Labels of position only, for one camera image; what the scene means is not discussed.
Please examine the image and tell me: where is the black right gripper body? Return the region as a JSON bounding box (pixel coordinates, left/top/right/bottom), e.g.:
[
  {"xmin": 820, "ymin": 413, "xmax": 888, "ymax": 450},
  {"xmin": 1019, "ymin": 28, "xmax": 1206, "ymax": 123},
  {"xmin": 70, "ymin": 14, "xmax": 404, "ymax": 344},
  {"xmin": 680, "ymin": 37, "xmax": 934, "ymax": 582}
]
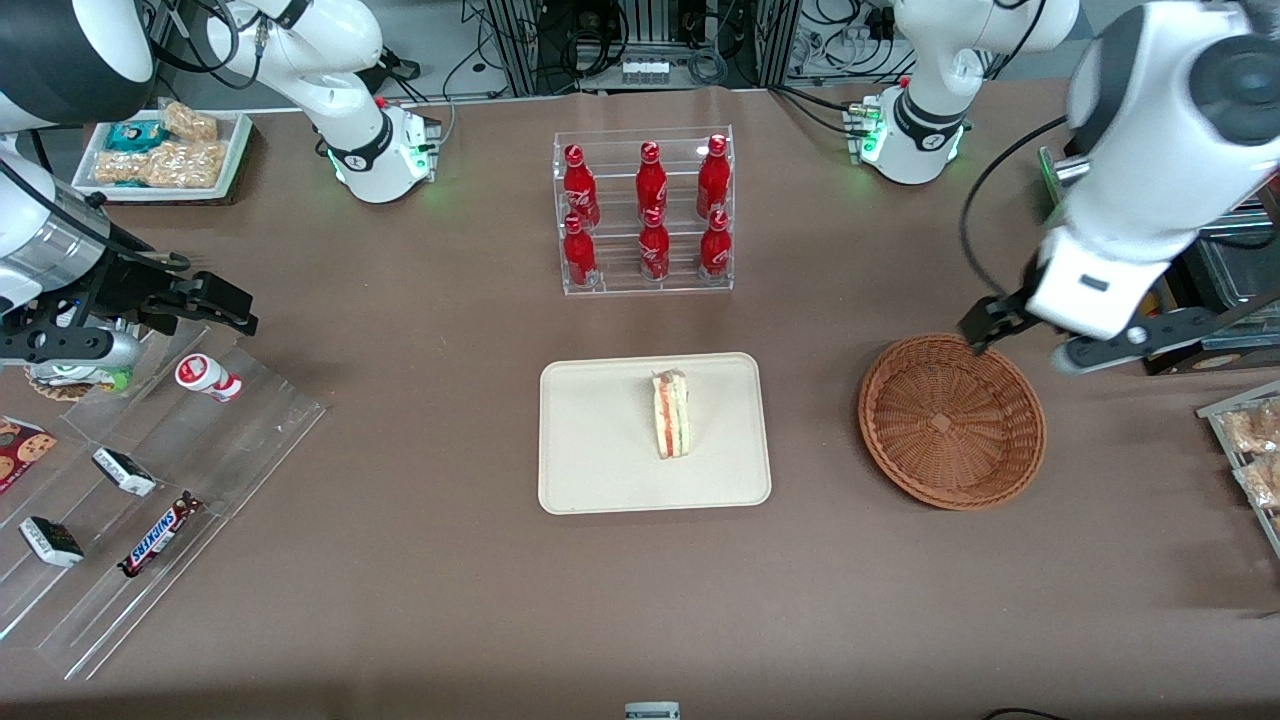
[{"xmin": 58, "ymin": 240, "xmax": 193, "ymax": 337}]

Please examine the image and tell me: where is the triangle sandwich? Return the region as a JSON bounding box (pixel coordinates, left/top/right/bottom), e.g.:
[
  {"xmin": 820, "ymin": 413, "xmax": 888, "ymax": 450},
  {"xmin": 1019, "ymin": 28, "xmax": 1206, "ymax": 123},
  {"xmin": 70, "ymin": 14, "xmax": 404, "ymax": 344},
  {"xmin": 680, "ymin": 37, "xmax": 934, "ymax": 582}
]
[{"xmin": 651, "ymin": 368, "xmax": 692, "ymax": 461}]

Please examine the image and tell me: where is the brown wicker basket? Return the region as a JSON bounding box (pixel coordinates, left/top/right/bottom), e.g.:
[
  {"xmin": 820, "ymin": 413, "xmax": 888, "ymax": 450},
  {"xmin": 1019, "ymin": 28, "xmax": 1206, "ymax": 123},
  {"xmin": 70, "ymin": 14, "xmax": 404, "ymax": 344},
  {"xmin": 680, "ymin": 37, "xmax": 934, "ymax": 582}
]
[{"xmin": 857, "ymin": 332, "xmax": 1048, "ymax": 512}]

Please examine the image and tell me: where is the white snack tray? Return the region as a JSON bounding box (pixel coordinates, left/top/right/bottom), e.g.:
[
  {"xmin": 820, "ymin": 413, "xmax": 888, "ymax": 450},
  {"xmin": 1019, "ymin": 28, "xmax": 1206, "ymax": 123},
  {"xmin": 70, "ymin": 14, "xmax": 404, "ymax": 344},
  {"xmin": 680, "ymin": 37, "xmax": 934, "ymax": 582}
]
[{"xmin": 71, "ymin": 107, "xmax": 254, "ymax": 205}]

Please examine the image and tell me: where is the grey tray with bread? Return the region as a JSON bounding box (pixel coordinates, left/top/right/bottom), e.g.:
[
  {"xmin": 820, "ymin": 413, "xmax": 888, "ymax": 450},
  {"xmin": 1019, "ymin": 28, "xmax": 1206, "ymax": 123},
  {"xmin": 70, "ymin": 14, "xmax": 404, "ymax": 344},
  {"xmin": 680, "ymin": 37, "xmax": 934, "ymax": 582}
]
[{"xmin": 1196, "ymin": 379, "xmax": 1280, "ymax": 559}]

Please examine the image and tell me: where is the beige plastic tray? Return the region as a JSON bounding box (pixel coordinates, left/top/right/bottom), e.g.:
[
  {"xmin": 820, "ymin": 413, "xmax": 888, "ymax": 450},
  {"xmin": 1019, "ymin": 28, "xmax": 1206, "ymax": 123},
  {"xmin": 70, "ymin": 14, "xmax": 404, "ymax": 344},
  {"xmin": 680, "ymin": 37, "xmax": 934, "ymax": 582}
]
[{"xmin": 537, "ymin": 351, "xmax": 774, "ymax": 517}]

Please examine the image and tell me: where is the white red yogurt bottle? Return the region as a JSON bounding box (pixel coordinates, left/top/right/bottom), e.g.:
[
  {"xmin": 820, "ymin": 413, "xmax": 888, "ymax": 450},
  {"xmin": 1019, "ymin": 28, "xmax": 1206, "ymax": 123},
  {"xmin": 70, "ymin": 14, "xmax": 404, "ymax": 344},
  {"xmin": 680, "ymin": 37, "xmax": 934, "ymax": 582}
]
[{"xmin": 174, "ymin": 352, "xmax": 245, "ymax": 404}]

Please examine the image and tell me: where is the green white round container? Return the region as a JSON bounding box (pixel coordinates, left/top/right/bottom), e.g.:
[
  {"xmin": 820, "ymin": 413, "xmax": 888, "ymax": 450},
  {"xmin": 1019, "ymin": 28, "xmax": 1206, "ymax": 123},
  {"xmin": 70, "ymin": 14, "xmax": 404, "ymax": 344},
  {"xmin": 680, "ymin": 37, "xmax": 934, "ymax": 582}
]
[{"xmin": 24, "ymin": 356, "xmax": 135, "ymax": 403}]

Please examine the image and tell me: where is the small clear bag of snacks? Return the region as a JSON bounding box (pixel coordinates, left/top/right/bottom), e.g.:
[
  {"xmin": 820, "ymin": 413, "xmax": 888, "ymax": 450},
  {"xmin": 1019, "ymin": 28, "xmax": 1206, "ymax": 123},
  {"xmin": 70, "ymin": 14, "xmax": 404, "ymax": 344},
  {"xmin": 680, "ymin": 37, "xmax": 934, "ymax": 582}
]
[
  {"xmin": 94, "ymin": 149, "xmax": 153, "ymax": 187},
  {"xmin": 158, "ymin": 100, "xmax": 220, "ymax": 143}
]

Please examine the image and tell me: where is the large clear bag of snacks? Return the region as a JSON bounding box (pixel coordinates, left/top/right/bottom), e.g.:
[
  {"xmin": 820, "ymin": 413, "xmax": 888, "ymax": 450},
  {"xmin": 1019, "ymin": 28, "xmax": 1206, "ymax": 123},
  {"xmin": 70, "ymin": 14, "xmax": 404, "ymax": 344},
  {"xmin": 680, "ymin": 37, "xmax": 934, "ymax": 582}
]
[{"xmin": 144, "ymin": 139, "xmax": 230, "ymax": 191}]

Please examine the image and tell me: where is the clear acrylic stepped display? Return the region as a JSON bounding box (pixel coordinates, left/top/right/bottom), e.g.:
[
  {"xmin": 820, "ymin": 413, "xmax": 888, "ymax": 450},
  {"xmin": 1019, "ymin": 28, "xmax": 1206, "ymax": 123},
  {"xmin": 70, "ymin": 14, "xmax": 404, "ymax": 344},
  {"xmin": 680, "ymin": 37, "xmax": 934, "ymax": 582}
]
[{"xmin": 0, "ymin": 318, "xmax": 329, "ymax": 683}]

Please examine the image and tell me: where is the teal snack packet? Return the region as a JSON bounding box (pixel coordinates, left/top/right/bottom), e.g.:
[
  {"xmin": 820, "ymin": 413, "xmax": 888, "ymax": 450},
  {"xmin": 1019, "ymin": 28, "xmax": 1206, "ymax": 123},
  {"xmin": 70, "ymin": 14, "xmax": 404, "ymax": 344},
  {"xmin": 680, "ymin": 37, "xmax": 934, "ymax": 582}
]
[{"xmin": 104, "ymin": 119, "xmax": 167, "ymax": 154}]

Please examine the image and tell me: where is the black white snack packet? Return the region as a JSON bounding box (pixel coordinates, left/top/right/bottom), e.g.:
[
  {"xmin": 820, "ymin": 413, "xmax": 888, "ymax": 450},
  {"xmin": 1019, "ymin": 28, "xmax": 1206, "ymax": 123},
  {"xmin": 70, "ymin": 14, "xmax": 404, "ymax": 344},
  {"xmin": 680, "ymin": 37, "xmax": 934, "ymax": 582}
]
[
  {"xmin": 91, "ymin": 446, "xmax": 159, "ymax": 499},
  {"xmin": 18, "ymin": 515, "xmax": 86, "ymax": 569}
]

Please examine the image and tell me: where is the red cookie packet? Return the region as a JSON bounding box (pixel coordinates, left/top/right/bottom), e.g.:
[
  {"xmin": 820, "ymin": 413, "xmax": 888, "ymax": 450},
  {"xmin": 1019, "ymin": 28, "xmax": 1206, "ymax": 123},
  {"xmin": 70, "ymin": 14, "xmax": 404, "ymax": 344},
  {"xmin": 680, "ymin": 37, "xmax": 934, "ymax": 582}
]
[{"xmin": 0, "ymin": 414, "xmax": 59, "ymax": 497}]

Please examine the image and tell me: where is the bagged bread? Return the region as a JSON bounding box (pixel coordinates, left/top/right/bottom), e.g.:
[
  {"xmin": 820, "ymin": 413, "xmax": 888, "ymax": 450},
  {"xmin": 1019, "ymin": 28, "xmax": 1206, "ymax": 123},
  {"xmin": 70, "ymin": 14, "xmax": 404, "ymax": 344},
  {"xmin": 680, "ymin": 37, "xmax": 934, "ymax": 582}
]
[
  {"xmin": 1221, "ymin": 399, "xmax": 1280, "ymax": 457},
  {"xmin": 1234, "ymin": 455, "xmax": 1280, "ymax": 513}
]

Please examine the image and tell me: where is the Snickers chocolate bar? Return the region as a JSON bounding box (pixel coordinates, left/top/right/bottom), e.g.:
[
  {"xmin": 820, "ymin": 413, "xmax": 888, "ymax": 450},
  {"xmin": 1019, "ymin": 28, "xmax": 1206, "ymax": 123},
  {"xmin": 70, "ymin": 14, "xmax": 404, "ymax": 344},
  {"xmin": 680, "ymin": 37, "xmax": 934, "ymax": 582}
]
[{"xmin": 117, "ymin": 490, "xmax": 204, "ymax": 580}]

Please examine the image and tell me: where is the red cola bottle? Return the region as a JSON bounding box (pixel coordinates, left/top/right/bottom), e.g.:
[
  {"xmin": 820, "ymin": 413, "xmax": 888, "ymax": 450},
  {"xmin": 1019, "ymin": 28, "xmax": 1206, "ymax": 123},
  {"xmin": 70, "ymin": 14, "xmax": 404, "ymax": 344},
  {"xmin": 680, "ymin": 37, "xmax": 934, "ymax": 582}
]
[
  {"xmin": 562, "ymin": 144, "xmax": 602, "ymax": 229},
  {"xmin": 696, "ymin": 134, "xmax": 733, "ymax": 220},
  {"xmin": 561, "ymin": 214, "xmax": 600, "ymax": 290},
  {"xmin": 635, "ymin": 141, "xmax": 670, "ymax": 217},
  {"xmin": 698, "ymin": 210, "xmax": 733, "ymax": 280},
  {"xmin": 638, "ymin": 208, "xmax": 673, "ymax": 284}
]

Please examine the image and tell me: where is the clear acrylic bottle rack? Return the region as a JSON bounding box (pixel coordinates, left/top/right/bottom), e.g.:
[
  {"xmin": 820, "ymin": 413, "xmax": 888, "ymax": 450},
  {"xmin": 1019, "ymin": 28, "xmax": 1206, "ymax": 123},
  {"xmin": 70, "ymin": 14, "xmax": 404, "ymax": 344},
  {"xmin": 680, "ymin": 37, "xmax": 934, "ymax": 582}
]
[{"xmin": 552, "ymin": 124, "xmax": 737, "ymax": 299}]

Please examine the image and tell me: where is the aluminium equipment rack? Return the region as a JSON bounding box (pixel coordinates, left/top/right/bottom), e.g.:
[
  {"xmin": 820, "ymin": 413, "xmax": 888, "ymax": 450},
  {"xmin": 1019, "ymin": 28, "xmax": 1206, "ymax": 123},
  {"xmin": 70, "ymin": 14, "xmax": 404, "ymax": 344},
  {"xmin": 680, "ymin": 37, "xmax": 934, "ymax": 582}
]
[{"xmin": 478, "ymin": 0, "xmax": 803, "ymax": 98}]

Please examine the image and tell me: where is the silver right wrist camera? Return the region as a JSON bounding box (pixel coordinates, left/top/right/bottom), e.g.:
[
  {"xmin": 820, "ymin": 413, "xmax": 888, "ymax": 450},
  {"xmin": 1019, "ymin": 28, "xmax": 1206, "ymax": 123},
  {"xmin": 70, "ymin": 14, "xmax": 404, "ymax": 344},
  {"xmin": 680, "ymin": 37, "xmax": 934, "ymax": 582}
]
[{"xmin": 0, "ymin": 318, "xmax": 143, "ymax": 369}]

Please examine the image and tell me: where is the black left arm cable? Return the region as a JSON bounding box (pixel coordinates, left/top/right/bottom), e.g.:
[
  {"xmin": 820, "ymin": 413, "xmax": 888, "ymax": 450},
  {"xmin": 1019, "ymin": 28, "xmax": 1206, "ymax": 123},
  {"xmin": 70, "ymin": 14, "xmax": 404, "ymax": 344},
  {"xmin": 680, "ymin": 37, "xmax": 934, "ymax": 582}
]
[{"xmin": 959, "ymin": 113, "xmax": 1073, "ymax": 303}]

